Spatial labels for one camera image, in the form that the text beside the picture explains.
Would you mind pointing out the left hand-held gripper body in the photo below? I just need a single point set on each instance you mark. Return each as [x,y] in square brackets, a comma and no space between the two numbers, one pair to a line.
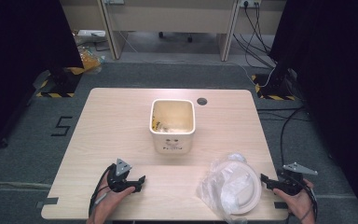
[118,180]

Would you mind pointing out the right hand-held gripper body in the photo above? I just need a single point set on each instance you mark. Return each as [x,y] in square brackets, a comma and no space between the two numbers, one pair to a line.
[292,183]

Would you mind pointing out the cream square bin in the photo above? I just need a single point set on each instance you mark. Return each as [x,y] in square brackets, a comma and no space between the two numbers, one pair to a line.
[172,141]

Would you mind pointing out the clear plastic bag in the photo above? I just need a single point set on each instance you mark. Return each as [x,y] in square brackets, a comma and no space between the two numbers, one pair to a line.
[217,189]

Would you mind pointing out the person's left hand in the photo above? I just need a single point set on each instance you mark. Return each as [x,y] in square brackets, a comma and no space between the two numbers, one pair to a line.
[112,199]

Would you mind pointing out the person's right hand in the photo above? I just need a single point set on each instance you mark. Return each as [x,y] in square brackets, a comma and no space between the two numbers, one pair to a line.
[298,205]

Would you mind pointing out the black tape strip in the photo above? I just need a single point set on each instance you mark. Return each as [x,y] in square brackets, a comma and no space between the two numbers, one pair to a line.
[47,202]
[280,205]

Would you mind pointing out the stand base with hazard tape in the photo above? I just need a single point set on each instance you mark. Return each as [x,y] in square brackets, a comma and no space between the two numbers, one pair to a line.
[276,85]
[62,81]

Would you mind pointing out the black curtain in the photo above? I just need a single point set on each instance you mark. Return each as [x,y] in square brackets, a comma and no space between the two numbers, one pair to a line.
[18,62]
[338,77]

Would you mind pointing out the yellow plastic bag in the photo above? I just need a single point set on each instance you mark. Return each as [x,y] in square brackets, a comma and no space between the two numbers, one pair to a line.
[90,60]

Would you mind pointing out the black chair caster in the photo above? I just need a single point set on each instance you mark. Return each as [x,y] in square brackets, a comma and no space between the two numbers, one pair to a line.
[161,34]
[190,39]

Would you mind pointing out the white flat box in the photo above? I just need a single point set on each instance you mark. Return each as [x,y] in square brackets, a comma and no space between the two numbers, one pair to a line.
[90,33]

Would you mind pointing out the beige desk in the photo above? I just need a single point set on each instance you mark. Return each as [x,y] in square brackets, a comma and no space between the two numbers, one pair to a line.
[171,18]

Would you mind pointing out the white wall socket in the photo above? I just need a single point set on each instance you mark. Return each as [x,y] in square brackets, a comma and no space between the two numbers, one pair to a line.
[250,3]

